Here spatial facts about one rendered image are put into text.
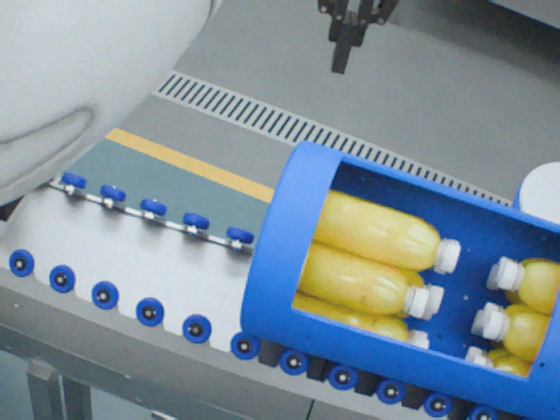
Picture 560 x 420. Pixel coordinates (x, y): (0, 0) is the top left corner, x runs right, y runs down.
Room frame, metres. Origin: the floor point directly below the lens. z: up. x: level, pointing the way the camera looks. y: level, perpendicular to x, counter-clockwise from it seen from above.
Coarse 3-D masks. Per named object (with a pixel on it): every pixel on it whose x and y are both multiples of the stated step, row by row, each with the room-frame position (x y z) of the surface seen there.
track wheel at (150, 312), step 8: (144, 304) 0.85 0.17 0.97; (152, 304) 0.85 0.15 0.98; (160, 304) 0.85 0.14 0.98; (136, 312) 0.84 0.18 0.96; (144, 312) 0.84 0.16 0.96; (152, 312) 0.84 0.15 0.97; (160, 312) 0.84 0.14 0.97; (144, 320) 0.83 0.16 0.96; (152, 320) 0.84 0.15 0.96; (160, 320) 0.84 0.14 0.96
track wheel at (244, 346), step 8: (240, 336) 0.83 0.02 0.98; (248, 336) 0.83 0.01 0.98; (232, 344) 0.82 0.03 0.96; (240, 344) 0.82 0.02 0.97; (248, 344) 0.82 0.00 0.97; (256, 344) 0.82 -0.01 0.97; (232, 352) 0.81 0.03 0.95; (240, 352) 0.81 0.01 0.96; (248, 352) 0.81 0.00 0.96; (256, 352) 0.81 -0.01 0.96
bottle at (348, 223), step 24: (336, 192) 0.93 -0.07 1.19; (336, 216) 0.89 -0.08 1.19; (360, 216) 0.89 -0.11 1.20; (384, 216) 0.90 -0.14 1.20; (408, 216) 0.91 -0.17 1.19; (312, 240) 0.89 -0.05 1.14; (336, 240) 0.87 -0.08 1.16; (360, 240) 0.87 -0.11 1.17; (384, 240) 0.87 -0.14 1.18; (408, 240) 0.87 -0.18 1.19; (432, 240) 0.88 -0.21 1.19; (384, 264) 0.87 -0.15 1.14; (408, 264) 0.86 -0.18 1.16; (432, 264) 0.87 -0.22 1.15
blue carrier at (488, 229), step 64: (320, 192) 0.89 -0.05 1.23; (384, 192) 1.04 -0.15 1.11; (448, 192) 0.95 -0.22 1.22; (256, 256) 0.81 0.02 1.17; (512, 256) 1.00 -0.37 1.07; (256, 320) 0.78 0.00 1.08; (320, 320) 0.77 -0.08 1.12; (448, 320) 0.94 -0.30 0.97; (448, 384) 0.74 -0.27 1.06; (512, 384) 0.73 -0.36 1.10
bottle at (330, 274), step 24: (312, 264) 0.84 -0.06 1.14; (336, 264) 0.85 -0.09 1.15; (360, 264) 0.85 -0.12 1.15; (312, 288) 0.83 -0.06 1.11; (336, 288) 0.82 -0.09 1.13; (360, 288) 0.82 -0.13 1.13; (384, 288) 0.83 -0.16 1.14; (408, 288) 0.85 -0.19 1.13; (384, 312) 0.81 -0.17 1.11; (408, 312) 0.83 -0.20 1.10
